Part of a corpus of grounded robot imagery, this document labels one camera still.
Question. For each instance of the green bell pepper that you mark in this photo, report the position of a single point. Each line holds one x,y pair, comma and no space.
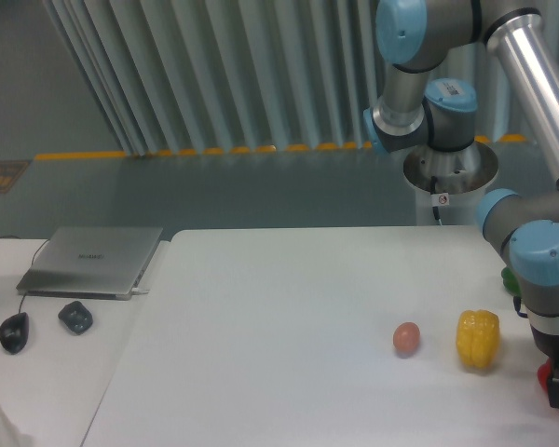
510,282

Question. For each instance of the brown floor sign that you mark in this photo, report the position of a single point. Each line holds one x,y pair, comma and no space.
10,172

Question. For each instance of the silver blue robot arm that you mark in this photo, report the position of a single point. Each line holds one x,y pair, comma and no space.
434,120

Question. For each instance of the red bell pepper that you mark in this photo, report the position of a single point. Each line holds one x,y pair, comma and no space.
543,373

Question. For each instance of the silver closed laptop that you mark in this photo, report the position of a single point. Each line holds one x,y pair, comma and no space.
91,262

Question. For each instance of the black computer mouse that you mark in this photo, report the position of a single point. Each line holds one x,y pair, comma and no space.
14,333

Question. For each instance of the yellow bell pepper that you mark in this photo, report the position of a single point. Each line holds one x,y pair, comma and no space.
477,338

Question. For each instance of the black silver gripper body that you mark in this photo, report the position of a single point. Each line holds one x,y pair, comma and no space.
545,331

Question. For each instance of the brown egg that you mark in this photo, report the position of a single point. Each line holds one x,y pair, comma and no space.
406,339

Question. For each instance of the folding partition screen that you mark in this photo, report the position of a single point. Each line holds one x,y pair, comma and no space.
219,75

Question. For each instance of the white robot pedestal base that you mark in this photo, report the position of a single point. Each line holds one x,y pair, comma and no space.
449,186

